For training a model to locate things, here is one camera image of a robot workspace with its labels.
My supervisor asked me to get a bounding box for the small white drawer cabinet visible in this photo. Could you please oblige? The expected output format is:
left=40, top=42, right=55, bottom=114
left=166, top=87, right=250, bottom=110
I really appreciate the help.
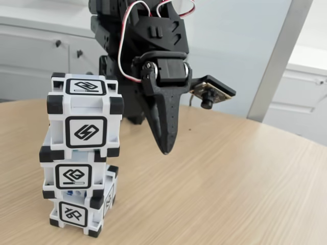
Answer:
left=263, top=45, right=327, bottom=146

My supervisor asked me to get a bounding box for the white cube with lightning glyph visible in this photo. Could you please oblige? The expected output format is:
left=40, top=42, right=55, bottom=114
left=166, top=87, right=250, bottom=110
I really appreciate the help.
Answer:
left=46, top=72, right=125, bottom=159

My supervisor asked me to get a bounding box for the long white cabinet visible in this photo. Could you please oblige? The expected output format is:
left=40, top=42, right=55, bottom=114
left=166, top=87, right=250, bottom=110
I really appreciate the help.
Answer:
left=0, top=12, right=190, bottom=104

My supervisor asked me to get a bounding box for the grey metal post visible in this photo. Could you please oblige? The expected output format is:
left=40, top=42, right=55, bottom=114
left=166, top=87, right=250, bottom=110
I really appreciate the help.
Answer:
left=246, top=0, right=314, bottom=123

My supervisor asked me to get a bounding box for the red white servo cable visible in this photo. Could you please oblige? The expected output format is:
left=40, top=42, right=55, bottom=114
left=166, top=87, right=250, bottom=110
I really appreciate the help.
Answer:
left=118, top=0, right=152, bottom=83
left=156, top=0, right=197, bottom=19

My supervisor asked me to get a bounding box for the white cube with angular glyph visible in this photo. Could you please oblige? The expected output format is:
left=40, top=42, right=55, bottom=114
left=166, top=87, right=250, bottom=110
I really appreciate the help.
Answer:
left=48, top=165, right=120, bottom=232

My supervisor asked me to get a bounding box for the white cube with diamond glyph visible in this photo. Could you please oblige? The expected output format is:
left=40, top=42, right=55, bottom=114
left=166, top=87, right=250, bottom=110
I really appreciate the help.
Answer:
left=38, top=127, right=109, bottom=200

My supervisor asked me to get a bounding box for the gripper camera module with mount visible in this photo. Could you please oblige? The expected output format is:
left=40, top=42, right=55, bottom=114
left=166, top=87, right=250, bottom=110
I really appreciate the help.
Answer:
left=189, top=75, right=237, bottom=111

